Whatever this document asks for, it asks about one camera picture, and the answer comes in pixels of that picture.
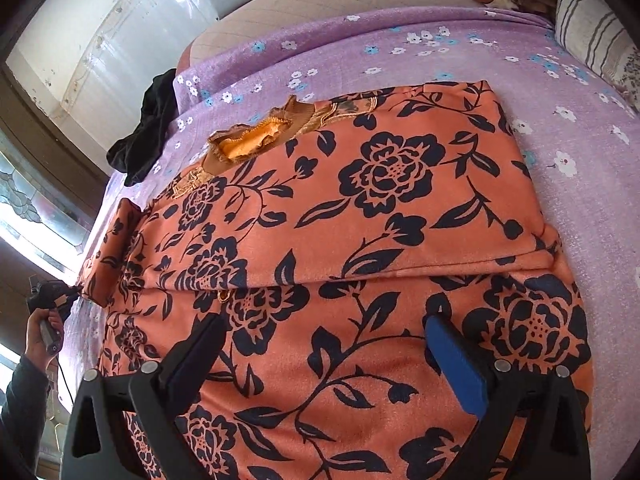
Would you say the person's left hand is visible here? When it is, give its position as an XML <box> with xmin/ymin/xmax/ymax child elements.
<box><xmin>25</xmin><ymin>309</ymin><xmax>64</xmax><ymax>373</ymax></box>

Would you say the left forearm dark sleeve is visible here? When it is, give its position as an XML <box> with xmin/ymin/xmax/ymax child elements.
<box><xmin>1</xmin><ymin>356</ymin><xmax>50</xmax><ymax>479</ymax></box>

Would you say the striped floral folded quilt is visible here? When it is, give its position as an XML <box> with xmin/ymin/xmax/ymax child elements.
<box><xmin>555</xmin><ymin>0</ymin><xmax>639</xmax><ymax>112</ymax></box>

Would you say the black crumpled garment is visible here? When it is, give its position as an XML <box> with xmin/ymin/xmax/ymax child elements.
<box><xmin>106</xmin><ymin>68</ymin><xmax>177</xmax><ymax>188</ymax></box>

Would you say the orange black floral garment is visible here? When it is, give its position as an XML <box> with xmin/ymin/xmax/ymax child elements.
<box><xmin>80</xmin><ymin>80</ymin><xmax>593</xmax><ymax>479</ymax></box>

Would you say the stained glass window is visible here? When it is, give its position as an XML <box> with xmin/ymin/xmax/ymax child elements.
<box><xmin>1</xmin><ymin>134</ymin><xmax>93</xmax><ymax>284</ymax></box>

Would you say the purple floral bed sheet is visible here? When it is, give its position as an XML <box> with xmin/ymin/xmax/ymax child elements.
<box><xmin>60</xmin><ymin>8</ymin><xmax>639</xmax><ymax>479</ymax></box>

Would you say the pink beige quilted mattress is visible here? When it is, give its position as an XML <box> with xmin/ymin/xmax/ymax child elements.
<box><xmin>176</xmin><ymin>0</ymin><xmax>501</xmax><ymax>76</ymax></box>

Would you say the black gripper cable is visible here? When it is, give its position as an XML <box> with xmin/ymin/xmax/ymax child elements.
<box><xmin>53</xmin><ymin>356</ymin><xmax>76</xmax><ymax>406</ymax></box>

